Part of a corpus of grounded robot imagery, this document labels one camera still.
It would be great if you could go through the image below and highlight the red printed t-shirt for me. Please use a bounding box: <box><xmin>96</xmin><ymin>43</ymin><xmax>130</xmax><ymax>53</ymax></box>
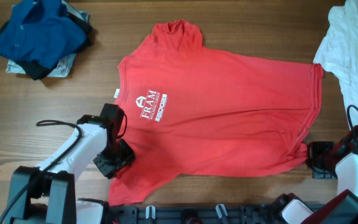
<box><xmin>108</xmin><ymin>20</ymin><xmax>324</xmax><ymax>206</ymax></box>

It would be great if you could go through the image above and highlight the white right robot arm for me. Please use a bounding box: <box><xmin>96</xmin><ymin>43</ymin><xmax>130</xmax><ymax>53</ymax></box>
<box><xmin>267</xmin><ymin>134</ymin><xmax>358</xmax><ymax>223</ymax></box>

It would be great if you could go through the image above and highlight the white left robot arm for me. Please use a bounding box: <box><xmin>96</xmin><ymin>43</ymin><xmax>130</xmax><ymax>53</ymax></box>
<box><xmin>0</xmin><ymin>110</ymin><xmax>135</xmax><ymax>223</ymax></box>

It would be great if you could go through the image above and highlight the grey printed folded cloth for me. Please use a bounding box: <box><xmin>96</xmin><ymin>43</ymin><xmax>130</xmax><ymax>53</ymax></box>
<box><xmin>5</xmin><ymin>0</ymin><xmax>90</xmax><ymax>78</ymax></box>

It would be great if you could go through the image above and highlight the white t-shirt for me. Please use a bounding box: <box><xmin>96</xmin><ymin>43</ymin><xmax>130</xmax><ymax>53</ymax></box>
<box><xmin>312</xmin><ymin>0</ymin><xmax>358</xmax><ymax>134</ymax></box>

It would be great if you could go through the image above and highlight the blue polo shirt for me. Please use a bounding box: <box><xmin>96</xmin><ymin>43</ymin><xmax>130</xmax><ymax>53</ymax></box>
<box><xmin>0</xmin><ymin>0</ymin><xmax>87</xmax><ymax>69</ymax></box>

